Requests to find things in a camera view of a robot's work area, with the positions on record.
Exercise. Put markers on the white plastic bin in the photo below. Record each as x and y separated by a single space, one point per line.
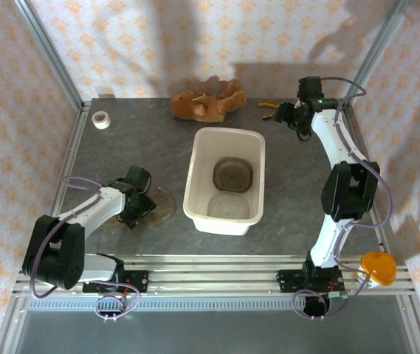
224 226

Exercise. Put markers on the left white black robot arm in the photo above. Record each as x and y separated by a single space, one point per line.
54 254

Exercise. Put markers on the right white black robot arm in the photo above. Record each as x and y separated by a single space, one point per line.
337 140

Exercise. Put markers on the white tape roll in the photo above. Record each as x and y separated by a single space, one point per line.
105 124

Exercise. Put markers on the brown plush toy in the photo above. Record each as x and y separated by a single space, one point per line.
195 107

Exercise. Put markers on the slotted metal vent strip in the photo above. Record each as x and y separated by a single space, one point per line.
213 304

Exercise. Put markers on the grey metal sheet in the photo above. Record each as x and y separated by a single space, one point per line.
213 332

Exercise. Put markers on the orange plastic lid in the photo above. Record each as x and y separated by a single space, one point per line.
379 271

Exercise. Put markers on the small green circuit board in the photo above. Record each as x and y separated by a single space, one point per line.
338 294

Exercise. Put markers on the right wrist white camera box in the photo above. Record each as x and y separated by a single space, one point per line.
298 104

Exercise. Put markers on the aluminium table side rail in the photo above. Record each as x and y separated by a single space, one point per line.
72 147
354 129

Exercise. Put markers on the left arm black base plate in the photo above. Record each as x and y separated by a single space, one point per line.
139 278

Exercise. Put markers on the aluminium frame post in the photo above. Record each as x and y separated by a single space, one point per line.
375 51
51 55

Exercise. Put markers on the long aluminium mounting rail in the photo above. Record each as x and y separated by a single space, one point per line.
213 273

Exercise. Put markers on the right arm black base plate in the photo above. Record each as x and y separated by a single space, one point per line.
287 280

